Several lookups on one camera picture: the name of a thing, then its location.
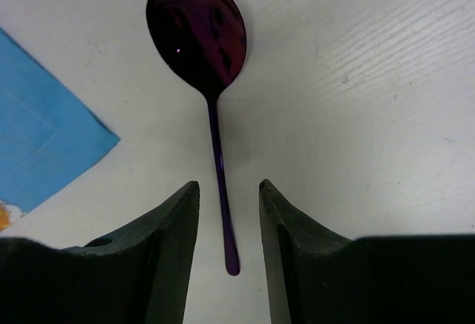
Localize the purple metal spoon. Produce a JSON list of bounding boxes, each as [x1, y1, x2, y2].
[[145, 0, 247, 276]]

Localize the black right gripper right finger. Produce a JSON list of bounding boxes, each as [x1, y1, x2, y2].
[[259, 180, 474, 323]]

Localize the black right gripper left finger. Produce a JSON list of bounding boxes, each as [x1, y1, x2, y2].
[[1, 181, 200, 323]]

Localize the blue space print cloth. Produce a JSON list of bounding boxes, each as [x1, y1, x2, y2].
[[1, 31, 120, 229]]

